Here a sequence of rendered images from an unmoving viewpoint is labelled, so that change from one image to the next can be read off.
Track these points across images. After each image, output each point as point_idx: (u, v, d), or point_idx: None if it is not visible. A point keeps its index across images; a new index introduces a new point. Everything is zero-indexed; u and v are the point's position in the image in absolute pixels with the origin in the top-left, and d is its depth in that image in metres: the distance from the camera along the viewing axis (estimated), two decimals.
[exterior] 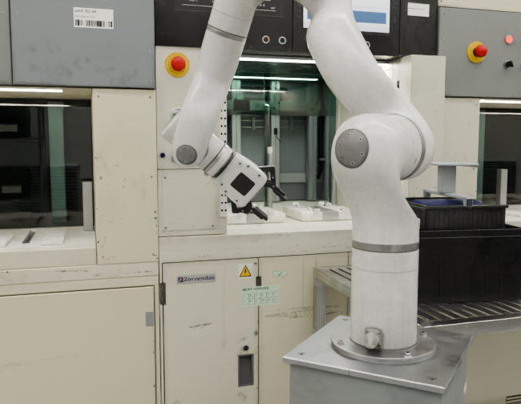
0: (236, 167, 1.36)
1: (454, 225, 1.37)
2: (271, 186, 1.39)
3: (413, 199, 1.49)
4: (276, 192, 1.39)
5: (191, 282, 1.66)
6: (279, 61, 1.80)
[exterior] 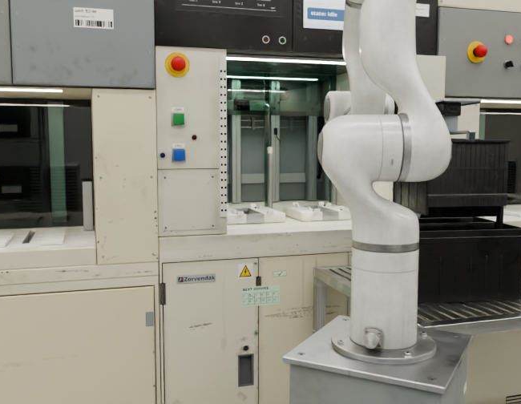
0: None
1: (457, 159, 1.35)
2: (442, 114, 1.42)
3: None
4: (448, 115, 1.43)
5: (191, 282, 1.66)
6: (279, 61, 1.80)
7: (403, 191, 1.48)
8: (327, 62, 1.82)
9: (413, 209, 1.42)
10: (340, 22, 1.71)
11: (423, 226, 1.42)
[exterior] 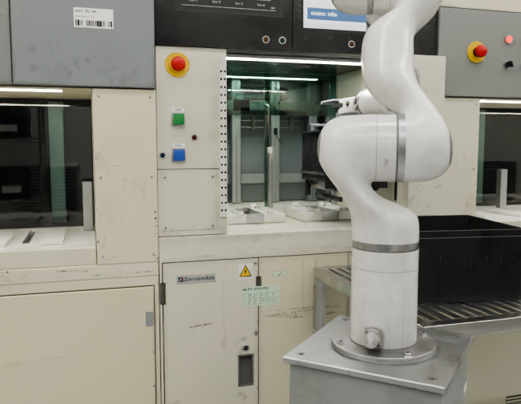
0: None
1: None
2: None
3: None
4: None
5: (191, 282, 1.66)
6: (279, 61, 1.80)
7: None
8: (327, 62, 1.82)
9: None
10: (340, 22, 1.71)
11: None
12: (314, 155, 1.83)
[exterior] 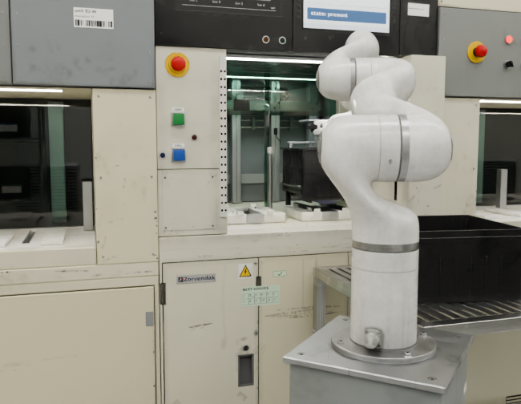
0: None
1: None
2: None
3: None
4: None
5: (191, 282, 1.66)
6: (279, 61, 1.80)
7: (321, 186, 1.96)
8: None
9: (340, 197, 1.99)
10: (340, 22, 1.71)
11: (340, 208, 2.01)
12: (292, 170, 2.02)
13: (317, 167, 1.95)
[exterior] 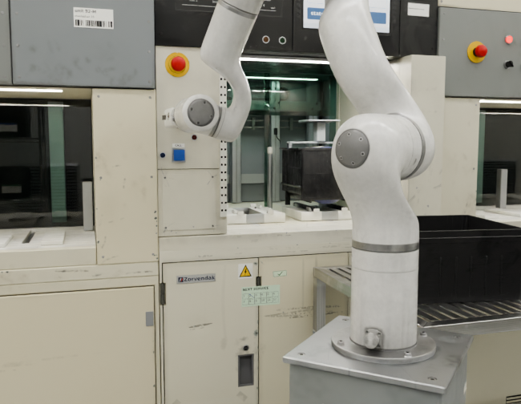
0: None
1: None
2: None
3: None
4: None
5: (191, 282, 1.66)
6: (279, 61, 1.80)
7: (321, 186, 1.97)
8: (327, 62, 1.82)
9: (339, 197, 1.99)
10: None
11: (340, 208, 2.02)
12: (292, 170, 2.03)
13: (316, 167, 1.96)
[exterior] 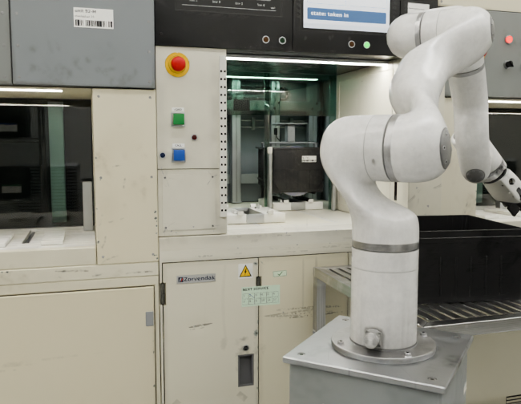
0: None
1: None
2: None
3: (289, 147, 2.28)
4: (514, 202, 1.70)
5: (191, 282, 1.66)
6: (279, 61, 1.80)
7: (290, 180, 2.27)
8: (327, 62, 1.82)
9: (306, 190, 2.29)
10: (340, 22, 1.71)
11: (307, 199, 2.32)
12: None
13: (285, 163, 2.26)
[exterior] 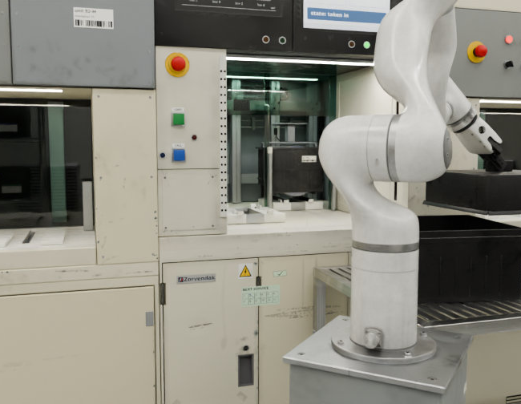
0: None
1: None
2: None
3: (289, 147, 2.28)
4: None
5: (191, 282, 1.66)
6: (279, 61, 1.80)
7: (290, 180, 2.27)
8: (327, 62, 1.82)
9: (306, 190, 2.29)
10: (340, 22, 1.71)
11: (307, 199, 2.32)
12: None
13: (285, 163, 2.26)
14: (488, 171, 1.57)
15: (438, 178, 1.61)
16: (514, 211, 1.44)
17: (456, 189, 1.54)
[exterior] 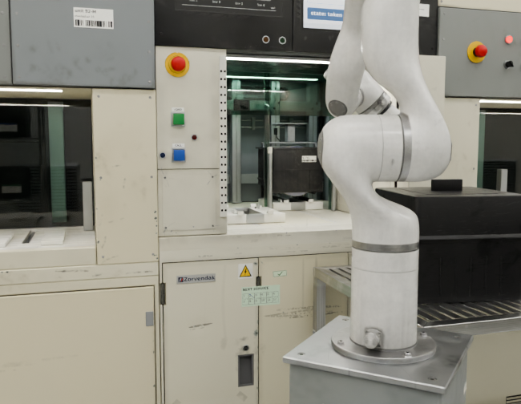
0: None
1: None
2: None
3: (289, 147, 2.28)
4: None
5: (191, 282, 1.66)
6: (279, 61, 1.80)
7: (290, 180, 2.27)
8: (327, 62, 1.82)
9: (306, 190, 2.29)
10: (340, 22, 1.71)
11: (307, 199, 2.32)
12: None
13: (285, 163, 2.26)
14: (433, 190, 1.46)
15: (382, 197, 1.52)
16: (446, 236, 1.33)
17: None
